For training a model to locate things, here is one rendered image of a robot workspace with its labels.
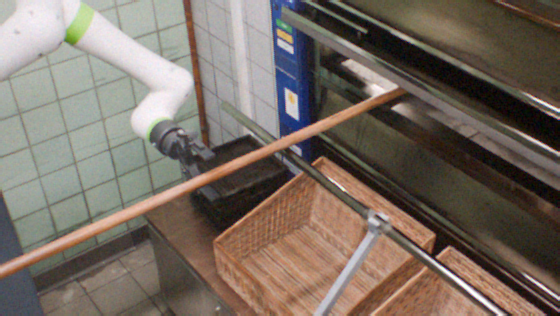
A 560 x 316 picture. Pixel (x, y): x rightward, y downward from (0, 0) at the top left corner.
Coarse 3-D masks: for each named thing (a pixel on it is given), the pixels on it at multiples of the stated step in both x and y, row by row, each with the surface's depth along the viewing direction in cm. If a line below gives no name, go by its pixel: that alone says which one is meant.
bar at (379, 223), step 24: (240, 120) 220; (312, 168) 198; (336, 192) 191; (384, 216) 182; (408, 240) 174; (360, 264) 183; (432, 264) 168; (336, 288) 182; (456, 288) 163; (504, 312) 155
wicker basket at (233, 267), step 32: (320, 160) 257; (288, 192) 254; (320, 192) 261; (256, 224) 250; (288, 224) 261; (320, 224) 264; (416, 224) 228; (224, 256) 239; (256, 256) 255; (288, 256) 255; (320, 256) 254; (384, 256) 242; (256, 288) 227; (288, 288) 242; (320, 288) 242; (352, 288) 242; (384, 288) 218
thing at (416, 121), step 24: (336, 72) 240; (360, 96) 232; (408, 120) 217; (432, 120) 216; (456, 144) 205; (480, 168) 200; (504, 168) 196; (528, 192) 188; (552, 192) 187; (552, 216) 185
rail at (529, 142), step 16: (304, 16) 216; (320, 32) 210; (336, 32) 207; (352, 48) 201; (384, 64) 192; (416, 80) 184; (448, 96) 177; (464, 112) 174; (480, 112) 171; (496, 128) 168; (512, 128) 166; (528, 144) 162; (544, 144) 160
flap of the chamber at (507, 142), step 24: (336, 24) 219; (360, 24) 222; (336, 48) 206; (384, 48) 206; (408, 48) 209; (384, 72) 193; (432, 72) 195; (456, 72) 197; (432, 96) 181; (456, 96) 183; (480, 96) 185; (504, 96) 186; (504, 120) 174; (528, 120) 175; (552, 120) 177; (504, 144) 167; (552, 144) 165; (552, 168) 158
